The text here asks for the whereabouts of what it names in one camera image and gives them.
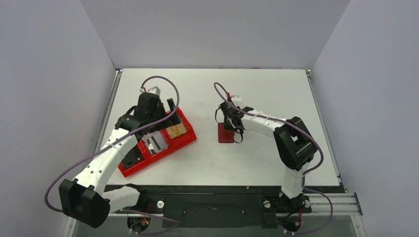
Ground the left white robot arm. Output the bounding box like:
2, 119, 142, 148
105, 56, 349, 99
59, 92, 181, 228

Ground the purple cable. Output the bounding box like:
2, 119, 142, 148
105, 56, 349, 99
213, 82, 334, 236
44, 76, 181, 213

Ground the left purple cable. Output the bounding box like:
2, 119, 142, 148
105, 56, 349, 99
44, 76, 181, 213

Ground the gold brown card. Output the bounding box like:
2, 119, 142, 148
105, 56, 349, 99
166, 123, 187, 139

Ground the aluminium rail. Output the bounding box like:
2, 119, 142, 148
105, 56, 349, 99
65, 193, 361, 226

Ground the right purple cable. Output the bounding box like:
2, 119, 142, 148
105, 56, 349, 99
213, 82, 334, 236

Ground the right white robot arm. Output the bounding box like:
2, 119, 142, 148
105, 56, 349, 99
219, 102, 318, 211

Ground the black card in tray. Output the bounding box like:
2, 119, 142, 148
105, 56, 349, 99
122, 146, 143, 169

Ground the red plastic compartment tray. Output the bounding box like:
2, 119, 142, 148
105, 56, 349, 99
118, 108, 197, 177

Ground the red leather card holder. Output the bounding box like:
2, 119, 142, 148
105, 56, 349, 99
217, 122, 235, 143

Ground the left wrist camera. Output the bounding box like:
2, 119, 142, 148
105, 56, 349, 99
147, 86, 161, 96

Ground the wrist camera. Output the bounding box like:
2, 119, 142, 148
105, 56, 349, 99
230, 95, 242, 102
147, 86, 161, 96

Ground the silver striped card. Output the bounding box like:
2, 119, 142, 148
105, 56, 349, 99
142, 131, 168, 155

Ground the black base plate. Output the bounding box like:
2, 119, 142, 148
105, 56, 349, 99
115, 185, 344, 229

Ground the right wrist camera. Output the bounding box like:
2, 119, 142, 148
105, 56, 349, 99
230, 95, 242, 102

